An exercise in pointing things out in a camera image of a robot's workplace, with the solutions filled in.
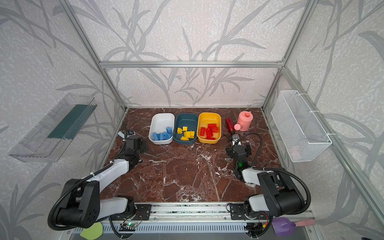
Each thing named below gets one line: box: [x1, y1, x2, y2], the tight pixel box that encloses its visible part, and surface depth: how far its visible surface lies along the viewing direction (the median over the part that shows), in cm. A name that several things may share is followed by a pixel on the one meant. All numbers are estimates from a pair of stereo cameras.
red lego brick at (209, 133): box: [205, 127, 214, 140], surface depth 104 cm
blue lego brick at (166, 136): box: [163, 131, 172, 140], surface depth 101 cm
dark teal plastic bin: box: [173, 113, 198, 145], surface depth 108 cm
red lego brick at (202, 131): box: [200, 127, 206, 136], surface depth 107 cm
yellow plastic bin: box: [197, 112, 222, 144], surface depth 110 cm
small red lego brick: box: [207, 123, 217, 129], surface depth 108 cm
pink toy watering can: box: [234, 111, 254, 132], surface depth 103 cm
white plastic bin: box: [148, 113, 175, 145], surface depth 109 cm
